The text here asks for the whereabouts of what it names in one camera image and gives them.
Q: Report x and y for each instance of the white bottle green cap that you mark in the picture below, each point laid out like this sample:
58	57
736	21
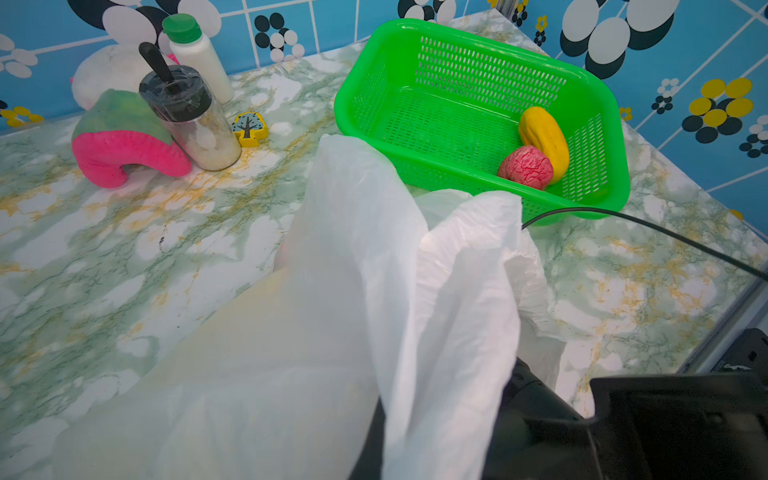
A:
193	48

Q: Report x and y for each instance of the small yellow tree toy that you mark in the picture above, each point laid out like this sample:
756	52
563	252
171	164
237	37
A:
250	128

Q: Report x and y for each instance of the clear jar black lid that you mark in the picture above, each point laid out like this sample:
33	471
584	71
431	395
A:
183	101

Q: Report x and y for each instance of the white translucent plastic bag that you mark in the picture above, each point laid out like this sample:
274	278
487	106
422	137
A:
379	299

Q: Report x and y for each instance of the white round plush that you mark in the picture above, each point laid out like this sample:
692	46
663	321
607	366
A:
118	67

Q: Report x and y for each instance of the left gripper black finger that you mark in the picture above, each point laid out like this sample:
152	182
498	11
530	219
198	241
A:
370	461

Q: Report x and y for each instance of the red textured fruit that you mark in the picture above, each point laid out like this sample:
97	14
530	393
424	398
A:
527	166

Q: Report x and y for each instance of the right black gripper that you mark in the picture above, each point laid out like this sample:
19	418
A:
711	426

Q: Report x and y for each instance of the green plastic basket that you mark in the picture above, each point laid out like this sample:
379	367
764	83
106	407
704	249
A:
443	105

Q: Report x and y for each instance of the pink green plush toy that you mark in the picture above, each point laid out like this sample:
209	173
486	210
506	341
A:
120	130

